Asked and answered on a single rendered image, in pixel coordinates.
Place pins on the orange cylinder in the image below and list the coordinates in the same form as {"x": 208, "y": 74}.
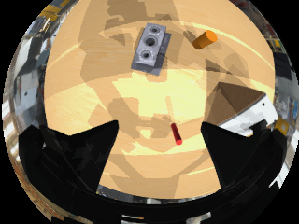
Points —
{"x": 206, "y": 38}

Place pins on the red peg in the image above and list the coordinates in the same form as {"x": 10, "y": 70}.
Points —
{"x": 178, "y": 140}

